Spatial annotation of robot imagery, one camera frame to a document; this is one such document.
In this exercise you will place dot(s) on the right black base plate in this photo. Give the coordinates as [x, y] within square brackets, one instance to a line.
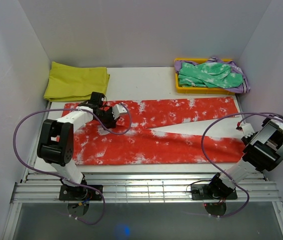
[205, 192]

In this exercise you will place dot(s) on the yellow plastic bin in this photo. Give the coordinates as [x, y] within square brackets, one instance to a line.
[197, 90]

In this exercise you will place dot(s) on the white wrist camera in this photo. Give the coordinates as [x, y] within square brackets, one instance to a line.
[118, 110]
[246, 129]

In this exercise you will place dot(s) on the purple striped garment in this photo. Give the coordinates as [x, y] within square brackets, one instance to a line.
[241, 89]

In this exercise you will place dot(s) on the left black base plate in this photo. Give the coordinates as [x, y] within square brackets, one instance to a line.
[94, 193]

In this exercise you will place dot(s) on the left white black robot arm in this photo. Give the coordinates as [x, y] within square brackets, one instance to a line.
[56, 141]

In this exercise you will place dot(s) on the aluminium rail frame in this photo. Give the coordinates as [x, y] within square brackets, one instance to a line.
[161, 184]

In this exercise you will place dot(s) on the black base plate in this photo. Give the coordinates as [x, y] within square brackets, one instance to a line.
[94, 193]
[205, 192]

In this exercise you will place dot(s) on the folded yellow-green trousers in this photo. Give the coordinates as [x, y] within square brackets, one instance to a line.
[73, 84]

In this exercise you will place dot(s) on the green tie-dye trousers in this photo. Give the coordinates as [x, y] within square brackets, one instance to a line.
[209, 75]

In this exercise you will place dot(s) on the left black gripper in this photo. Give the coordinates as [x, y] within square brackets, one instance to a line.
[111, 124]

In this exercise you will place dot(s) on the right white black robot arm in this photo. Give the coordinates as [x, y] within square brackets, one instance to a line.
[263, 151]

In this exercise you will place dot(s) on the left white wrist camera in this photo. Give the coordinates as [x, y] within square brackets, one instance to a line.
[118, 110]

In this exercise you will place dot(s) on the red tie-dye trousers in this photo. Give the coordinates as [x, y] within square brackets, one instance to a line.
[143, 143]

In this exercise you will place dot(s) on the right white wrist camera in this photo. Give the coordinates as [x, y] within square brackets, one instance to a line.
[246, 129]

